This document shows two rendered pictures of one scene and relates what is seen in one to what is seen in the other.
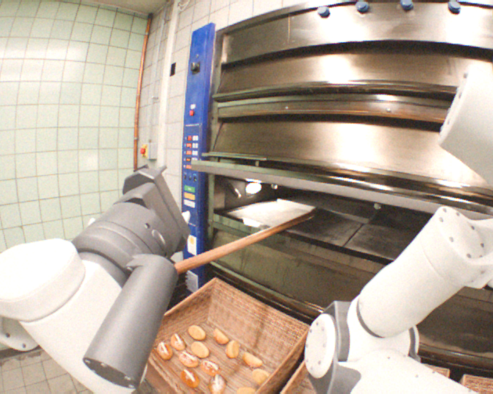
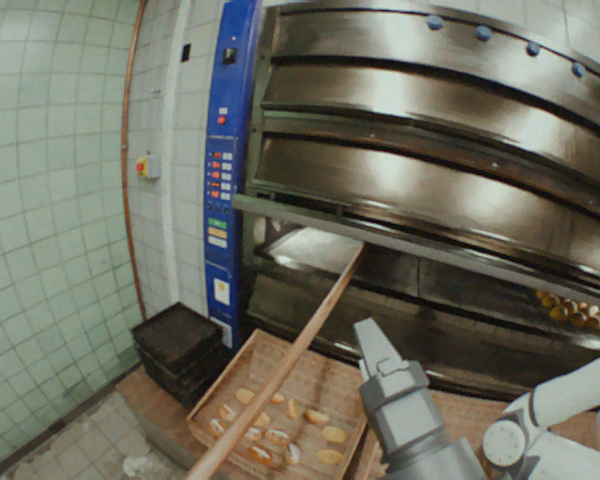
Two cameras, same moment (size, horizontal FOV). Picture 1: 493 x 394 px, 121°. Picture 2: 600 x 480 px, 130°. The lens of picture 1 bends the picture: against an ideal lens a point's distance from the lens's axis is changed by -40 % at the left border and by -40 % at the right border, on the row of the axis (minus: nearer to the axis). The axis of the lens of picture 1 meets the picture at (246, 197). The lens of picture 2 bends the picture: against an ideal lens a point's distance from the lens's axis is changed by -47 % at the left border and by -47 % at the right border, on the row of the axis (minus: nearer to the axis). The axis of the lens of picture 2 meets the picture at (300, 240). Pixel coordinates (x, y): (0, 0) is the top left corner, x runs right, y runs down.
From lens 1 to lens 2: 34 cm
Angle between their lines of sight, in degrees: 19
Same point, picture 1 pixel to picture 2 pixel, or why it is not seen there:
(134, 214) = (469, 457)
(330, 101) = (432, 140)
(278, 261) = (343, 312)
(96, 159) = (73, 182)
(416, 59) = (532, 115)
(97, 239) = not seen: outside the picture
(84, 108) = (53, 110)
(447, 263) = not seen: outside the picture
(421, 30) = (542, 84)
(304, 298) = not seen: hidden behind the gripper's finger
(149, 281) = not seen: outside the picture
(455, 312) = (520, 356)
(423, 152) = (520, 216)
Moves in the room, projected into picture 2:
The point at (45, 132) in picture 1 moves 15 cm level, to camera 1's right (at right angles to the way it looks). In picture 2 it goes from (1, 153) to (22, 149)
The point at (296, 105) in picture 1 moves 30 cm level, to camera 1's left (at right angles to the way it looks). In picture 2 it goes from (386, 135) to (279, 117)
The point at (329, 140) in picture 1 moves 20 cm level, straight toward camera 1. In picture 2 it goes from (425, 186) to (458, 203)
